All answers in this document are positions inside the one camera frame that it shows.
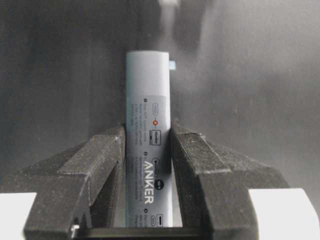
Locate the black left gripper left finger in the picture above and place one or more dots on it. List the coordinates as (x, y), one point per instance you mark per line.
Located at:
(77, 186)

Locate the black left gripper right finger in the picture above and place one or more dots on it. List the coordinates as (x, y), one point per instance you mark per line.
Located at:
(213, 183)

